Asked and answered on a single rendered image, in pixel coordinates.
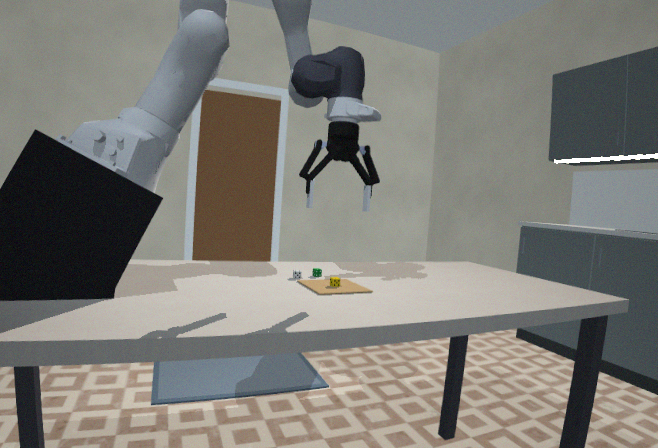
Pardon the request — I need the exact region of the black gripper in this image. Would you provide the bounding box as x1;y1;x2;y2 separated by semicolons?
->
299;121;380;212

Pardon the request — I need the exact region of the tan square mat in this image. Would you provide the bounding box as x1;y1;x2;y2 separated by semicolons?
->
297;279;373;295

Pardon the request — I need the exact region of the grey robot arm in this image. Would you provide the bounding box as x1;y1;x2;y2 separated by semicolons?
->
55;0;382;193

